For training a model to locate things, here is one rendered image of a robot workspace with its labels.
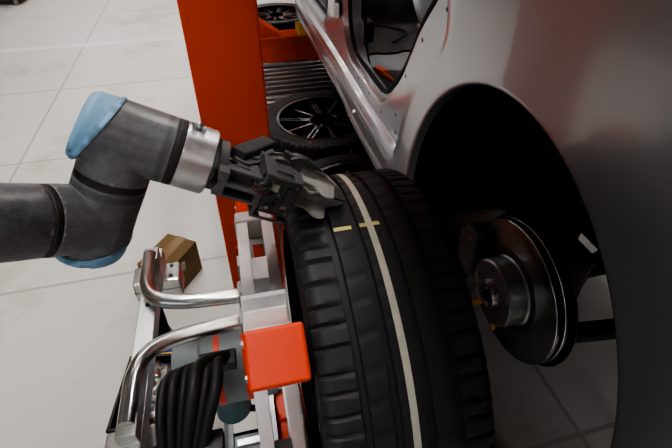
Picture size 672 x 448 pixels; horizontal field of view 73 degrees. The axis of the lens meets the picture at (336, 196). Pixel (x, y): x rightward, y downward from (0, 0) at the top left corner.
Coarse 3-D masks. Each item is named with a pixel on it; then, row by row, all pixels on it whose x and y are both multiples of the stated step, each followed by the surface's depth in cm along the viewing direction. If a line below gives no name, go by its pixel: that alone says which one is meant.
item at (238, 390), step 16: (224, 336) 84; (240, 336) 84; (176, 352) 82; (192, 352) 82; (208, 352) 81; (240, 352) 82; (240, 368) 81; (224, 384) 80; (240, 384) 81; (224, 400) 82; (240, 400) 84
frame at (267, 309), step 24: (240, 216) 80; (264, 216) 80; (240, 240) 75; (264, 240) 75; (240, 264) 70; (264, 312) 64; (288, 312) 64; (264, 408) 62; (288, 408) 62; (264, 432) 61
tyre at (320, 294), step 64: (384, 192) 76; (320, 256) 65; (384, 256) 65; (448, 256) 67; (320, 320) 60; (384, 320) 61; (448, 320) 62; (320, 384) 58; (384, 384) 59; (448, 384) 60
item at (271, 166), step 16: (224, 144) 61; (224, 160) 60; (240, 160) 63; (256, 160) 66; (272, 160) 64; (288, 160) 67; (224, 176) 59; (240, 176) 62; (256, 176) 61; (272, 176) 60; (288, 176) 63; (224, 192) 61; (240, 192) 63; (256, 192) 61; (272, 192) 62; (288, 192) 62; (256, 208) 63; (272, 208) 62; (288, 208) 64
